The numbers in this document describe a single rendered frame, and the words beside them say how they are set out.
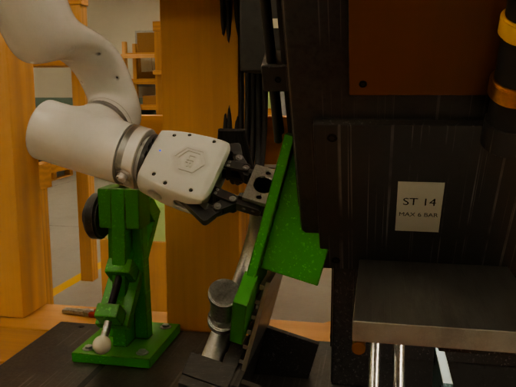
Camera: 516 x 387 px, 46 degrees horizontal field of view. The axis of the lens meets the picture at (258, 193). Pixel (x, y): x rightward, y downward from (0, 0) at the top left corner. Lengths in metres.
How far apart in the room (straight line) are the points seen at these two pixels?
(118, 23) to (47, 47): 11.08
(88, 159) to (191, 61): 0.34
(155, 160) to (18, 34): 0.22
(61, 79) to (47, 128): 11.51
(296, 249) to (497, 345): 0.27
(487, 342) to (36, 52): 0.58
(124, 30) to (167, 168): 11.04
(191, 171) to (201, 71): 0.34
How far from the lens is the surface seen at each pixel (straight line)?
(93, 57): 0.86
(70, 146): 0.83
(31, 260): 1.31
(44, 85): 12.54
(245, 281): 0.71
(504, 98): 0.53
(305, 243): 0.70
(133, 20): 11.75
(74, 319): 1.28
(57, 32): 0.79
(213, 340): 0.81
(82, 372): 1.00
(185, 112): 1.09
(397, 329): 0.53
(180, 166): 0.79
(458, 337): 0.53
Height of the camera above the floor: 1.32
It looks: 9 degrees down
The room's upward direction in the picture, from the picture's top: straight up
